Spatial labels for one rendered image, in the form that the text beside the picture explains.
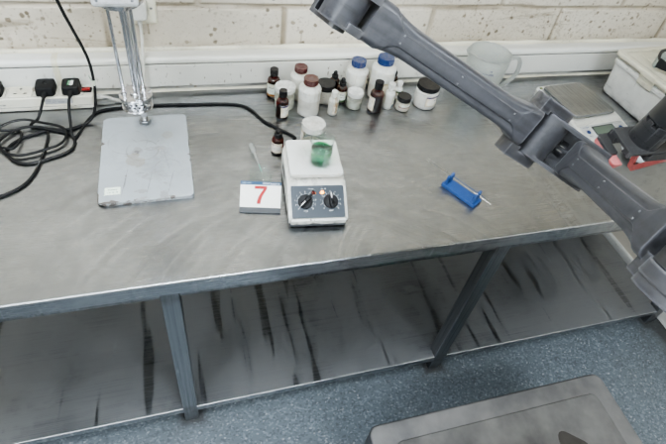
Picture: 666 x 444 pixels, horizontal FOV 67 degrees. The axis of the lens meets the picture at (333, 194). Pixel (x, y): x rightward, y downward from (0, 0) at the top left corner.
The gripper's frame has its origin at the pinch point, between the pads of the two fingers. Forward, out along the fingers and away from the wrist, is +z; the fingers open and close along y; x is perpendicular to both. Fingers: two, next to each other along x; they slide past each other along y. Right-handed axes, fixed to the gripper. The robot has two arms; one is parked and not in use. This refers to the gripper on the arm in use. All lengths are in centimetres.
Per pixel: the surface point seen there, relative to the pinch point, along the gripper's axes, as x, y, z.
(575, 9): -107, -58, -9
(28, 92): 38, -36, 55
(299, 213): 10, -49, -14
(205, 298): 32, -113, 26
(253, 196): 15, -49, -3
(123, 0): 18.7, -5.7, 13.1
